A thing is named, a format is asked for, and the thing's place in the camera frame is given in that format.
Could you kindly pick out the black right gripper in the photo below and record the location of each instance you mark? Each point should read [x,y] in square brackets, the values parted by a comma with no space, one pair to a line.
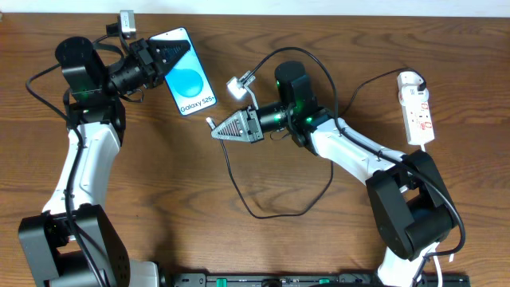
[253,124]

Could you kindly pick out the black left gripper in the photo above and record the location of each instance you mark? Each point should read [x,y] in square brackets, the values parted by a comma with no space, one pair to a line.
[147,62]

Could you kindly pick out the blue Samsung Galaxy smartphone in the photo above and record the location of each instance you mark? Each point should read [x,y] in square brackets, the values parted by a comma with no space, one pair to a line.
[187,81]

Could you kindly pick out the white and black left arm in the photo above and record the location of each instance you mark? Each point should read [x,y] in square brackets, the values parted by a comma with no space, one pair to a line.
[72,242]

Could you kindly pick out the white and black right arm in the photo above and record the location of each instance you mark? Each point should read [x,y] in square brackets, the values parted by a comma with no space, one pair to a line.
[412,208]

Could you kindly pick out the white power strip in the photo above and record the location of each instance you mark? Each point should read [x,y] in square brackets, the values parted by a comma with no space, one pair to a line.
[413,96]

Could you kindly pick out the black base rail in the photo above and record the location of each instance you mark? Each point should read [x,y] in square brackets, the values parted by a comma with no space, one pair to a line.
[290,280]

